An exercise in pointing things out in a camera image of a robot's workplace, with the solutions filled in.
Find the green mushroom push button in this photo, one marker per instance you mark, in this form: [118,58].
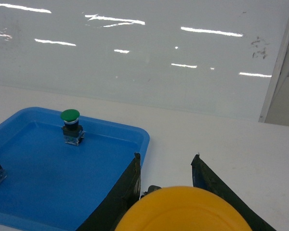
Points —
[73,132]

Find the yellow mushroom push button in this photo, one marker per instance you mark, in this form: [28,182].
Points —
[182,208]

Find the blue plastic tray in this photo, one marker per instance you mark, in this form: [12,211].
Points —
[55,186]

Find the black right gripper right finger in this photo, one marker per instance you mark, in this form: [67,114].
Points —
[205,178]

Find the white whiteboard panel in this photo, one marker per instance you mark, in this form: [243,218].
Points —
[212,57]

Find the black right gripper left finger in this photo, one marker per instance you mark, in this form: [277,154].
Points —
[124,194]

